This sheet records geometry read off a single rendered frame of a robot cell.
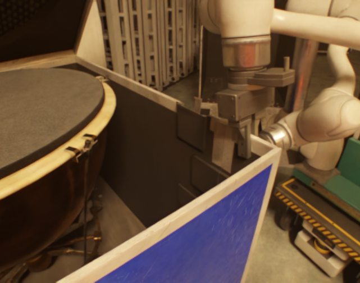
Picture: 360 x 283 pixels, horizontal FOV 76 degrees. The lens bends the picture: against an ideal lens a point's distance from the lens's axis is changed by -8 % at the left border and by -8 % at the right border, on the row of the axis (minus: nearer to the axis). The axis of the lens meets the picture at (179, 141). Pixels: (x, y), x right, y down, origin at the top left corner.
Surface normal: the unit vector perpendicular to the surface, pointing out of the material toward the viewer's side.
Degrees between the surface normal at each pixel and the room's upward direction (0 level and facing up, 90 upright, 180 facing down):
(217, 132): 90
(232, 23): 106
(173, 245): 90
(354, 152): 90
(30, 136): 0
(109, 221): 0
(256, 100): 80
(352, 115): 59
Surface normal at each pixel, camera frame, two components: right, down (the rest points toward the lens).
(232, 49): -0.72, 0.36
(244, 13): -0.22, 0.50
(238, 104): 0.63, 0.25
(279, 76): -0.47, 0.41
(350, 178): -0.87, 0.26
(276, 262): 0.00, -0.85
